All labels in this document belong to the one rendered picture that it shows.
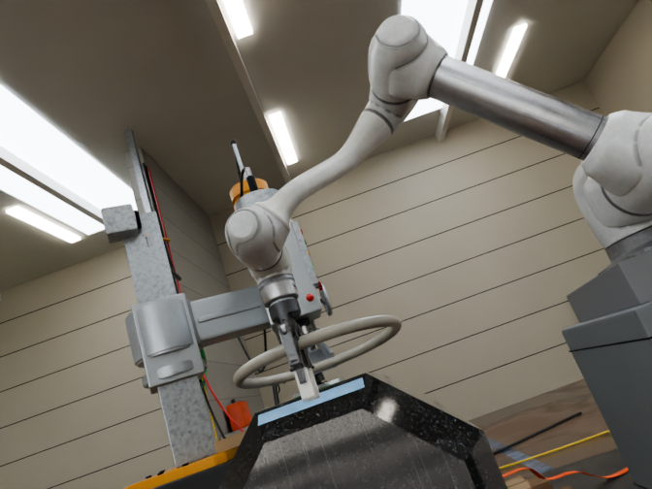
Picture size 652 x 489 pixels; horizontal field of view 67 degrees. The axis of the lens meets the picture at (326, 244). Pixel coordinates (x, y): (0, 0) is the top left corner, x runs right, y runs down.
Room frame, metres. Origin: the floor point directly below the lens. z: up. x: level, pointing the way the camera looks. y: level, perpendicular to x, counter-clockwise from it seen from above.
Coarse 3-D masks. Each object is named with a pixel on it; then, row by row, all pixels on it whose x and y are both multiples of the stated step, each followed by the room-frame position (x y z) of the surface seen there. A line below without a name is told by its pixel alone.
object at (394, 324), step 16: (352, 320) 1.19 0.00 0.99; (368, 320) 1.21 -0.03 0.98; (384, 320) 1.25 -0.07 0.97; (400, 320) 1.36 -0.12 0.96; (304, 336) 1.15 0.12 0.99; (320, 336) 1.15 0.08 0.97; (336, 336) 1.17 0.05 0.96; (384, 336) 1.49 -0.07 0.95; (272, 352) 1.17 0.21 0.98; (352, 352) 1.59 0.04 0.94; (240, 368) 1.24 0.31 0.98; (256, 368) 1.20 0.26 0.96; (320, 368) 1.61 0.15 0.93; (240, 384) 1.32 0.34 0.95; (256, 384) 1.46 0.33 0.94; (272, 384) 1.53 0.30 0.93
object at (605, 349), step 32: (608, 320) 1.11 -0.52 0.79; (640, 320) 1.00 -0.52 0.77; (576, 352) 1.36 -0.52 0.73; (608, 352) 1.19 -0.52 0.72; (640, 352) 1.06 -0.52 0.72; (608, 384) 1.27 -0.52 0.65; (640, 384) 1.12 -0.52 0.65; (608, 416) 1.35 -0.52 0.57; (640, 416) 1.19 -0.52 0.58; (640, 448) 1.27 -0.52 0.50; (640, 480) 1.35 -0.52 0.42
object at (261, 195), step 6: (252, 192) 1.90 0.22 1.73; (258, 192) 1.91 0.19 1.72; (264, 192) 1.91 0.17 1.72; (270, 192) 1.93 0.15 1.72; (276, 192) 1.95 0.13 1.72; (240, 198) 1.93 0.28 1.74; (246, 198) 1.91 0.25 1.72; (252, 198) 1.90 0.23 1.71; (258, 198) 1.90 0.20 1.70; (264, 198) 1.91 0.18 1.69; (240, 204) 1.93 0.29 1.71; (246, 204) 1.91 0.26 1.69; (252, 204) 1.90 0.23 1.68
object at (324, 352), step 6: (312, 330) 2.16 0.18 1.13; (324, 342) 1.80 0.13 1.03; (324, 348) 1.77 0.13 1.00; (330, 348) 1.68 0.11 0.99; (312, 354) 1.89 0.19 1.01; (318, 354) 1.86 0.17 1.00; (324, 354) 1.83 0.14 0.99; (330, 354) 1.62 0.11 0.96; (312, 360) 1.79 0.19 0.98; (318, 360) 1.77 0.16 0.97; (336, 366) 1.62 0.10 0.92; (318, 372) 1.61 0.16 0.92
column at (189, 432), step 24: (144, 216) 2.35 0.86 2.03; (144, 240) 2.34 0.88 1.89; (144, 264) 2.33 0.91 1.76; (168, 264) 2.37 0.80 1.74; (144, 288) 2.32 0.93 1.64; (168, 288) 2.36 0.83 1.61; (168, 384) 2.32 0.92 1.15; (192, 384) 2.36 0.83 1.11; (168, 408) 2.31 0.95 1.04; (192, 408) 2.35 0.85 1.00; (168, 432) 2.30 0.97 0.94; (192, 432) 2.34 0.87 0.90; (192, 456) 2.33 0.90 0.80
